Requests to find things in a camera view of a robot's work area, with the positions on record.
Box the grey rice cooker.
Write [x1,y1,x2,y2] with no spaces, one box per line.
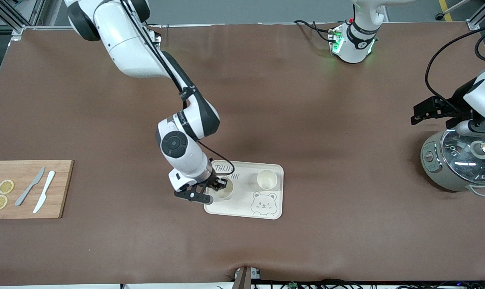
[420,128,485,196]

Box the aluminium frame profile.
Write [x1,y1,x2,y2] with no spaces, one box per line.
[465,0,485,31]
[0,0,46,35]

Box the brown table cover sheet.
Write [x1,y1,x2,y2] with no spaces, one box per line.
[0,22,485,286]

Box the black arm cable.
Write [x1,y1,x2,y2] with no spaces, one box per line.
[120,0,236,177]
[424,24,485,117]

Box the white plastic knife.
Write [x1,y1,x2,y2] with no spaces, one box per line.
[33,171,56,214]

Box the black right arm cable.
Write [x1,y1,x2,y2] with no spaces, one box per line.
[120,0,236,177]

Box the white plastic cup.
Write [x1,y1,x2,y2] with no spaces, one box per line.
[215,178,235,200]
[257,169,278,190]

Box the cream tray with bear print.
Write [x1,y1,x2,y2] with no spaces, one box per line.
[204,160,285,220]

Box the black caster wheel stand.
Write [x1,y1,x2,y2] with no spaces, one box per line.
[435,0,472,21]

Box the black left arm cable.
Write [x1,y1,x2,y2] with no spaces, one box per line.
[424,24,485,117]

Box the glass cooker lid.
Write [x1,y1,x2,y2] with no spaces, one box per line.
[440,128,485,180]

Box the bamboo cutting board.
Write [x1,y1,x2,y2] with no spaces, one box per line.
[0,160,74,220]

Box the grey plastic knife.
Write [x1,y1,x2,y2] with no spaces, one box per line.
[14,167,46,207]

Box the black base cable bundle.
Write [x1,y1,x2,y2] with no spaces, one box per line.
[293,19,335,43]

